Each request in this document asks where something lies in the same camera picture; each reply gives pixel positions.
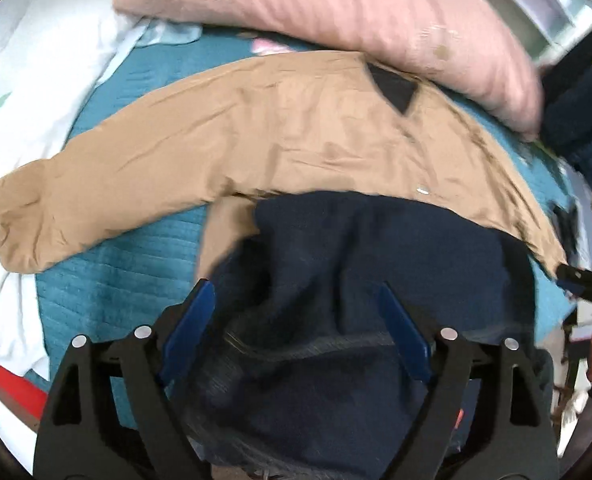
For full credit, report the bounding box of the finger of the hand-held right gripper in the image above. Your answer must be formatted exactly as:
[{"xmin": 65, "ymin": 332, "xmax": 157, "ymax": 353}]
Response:
[{"xmin": 556, "ymin": 263, "xmax": 592, "ymax": 312}]

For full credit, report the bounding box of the navy and yellow puffer jacket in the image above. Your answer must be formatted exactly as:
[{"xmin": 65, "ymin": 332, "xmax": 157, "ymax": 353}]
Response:
[{"xmin": 538, "ymin": 50, "xmax": 592, "ymax": 197}]

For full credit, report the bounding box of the light blue cloth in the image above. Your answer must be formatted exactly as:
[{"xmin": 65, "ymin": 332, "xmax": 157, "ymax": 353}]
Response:
[{"xmin": 136, "ymin": 21, "xmax": 203, "ymax": 49}]

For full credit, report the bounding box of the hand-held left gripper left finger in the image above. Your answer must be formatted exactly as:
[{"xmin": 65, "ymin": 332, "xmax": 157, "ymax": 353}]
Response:
[{"xmin": 33, "ymin": 279, "xmax": 217, "ymax": 480}]

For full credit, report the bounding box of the teal quilted bed mat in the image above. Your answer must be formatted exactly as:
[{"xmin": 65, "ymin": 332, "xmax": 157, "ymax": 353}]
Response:
[{"xmin": 36, "ymin": 29, "xmax": 585, "ymax": 431}]

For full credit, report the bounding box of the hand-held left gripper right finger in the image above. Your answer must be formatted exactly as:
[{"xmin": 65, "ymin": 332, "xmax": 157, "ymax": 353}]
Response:
[{"xmin": 378, "ymin": 281, "xmax": 560, "ymax": 480}]

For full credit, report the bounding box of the dark denim jacket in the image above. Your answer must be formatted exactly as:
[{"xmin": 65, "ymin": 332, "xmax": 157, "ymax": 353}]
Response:
[{"xmin": 186, "ymin": 191, "xmax": 552, "ymax": 480}]

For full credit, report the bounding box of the white pillow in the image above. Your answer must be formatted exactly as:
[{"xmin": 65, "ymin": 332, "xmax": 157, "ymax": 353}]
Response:
[{"xmin": 0, "ymin": 0, "xmax": 142, "ymax": 377}]

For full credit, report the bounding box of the mint green bed frame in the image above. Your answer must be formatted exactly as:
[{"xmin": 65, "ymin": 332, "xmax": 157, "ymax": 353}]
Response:
[{"xmin": 468, "ymin": 0, "xmax": 592, "ymax": 69}]

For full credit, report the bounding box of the tan button-up jacket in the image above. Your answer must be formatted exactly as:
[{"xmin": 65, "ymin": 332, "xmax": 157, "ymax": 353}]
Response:
[{"xmin": 0, "ymin": 52, "xmax": 570, "ymax": 279}]

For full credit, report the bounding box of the pink quilt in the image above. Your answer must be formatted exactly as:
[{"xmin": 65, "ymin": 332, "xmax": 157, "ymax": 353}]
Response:
[{"xmin": 113, "ymin": 0, "xmax": 545, "ymax": 137}]

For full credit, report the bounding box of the red plastic item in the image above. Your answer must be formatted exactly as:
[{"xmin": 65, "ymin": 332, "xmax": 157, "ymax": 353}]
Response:
[{"xmin": 0, "ymin": 359, "xmax": 49, "ymax": 419}]

